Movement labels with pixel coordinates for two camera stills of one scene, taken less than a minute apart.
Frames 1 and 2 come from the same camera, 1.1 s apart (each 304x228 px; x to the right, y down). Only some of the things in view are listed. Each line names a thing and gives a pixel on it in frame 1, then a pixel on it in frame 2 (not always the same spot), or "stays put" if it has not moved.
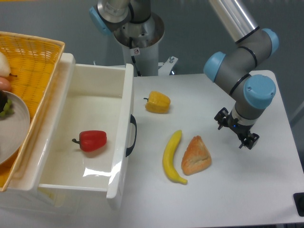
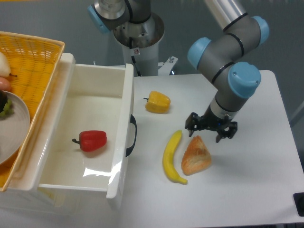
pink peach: [4, 84] stays put
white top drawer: [86, 143] stays put
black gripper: [223, 119] -> [209, 120]
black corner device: [299, 201] stays put
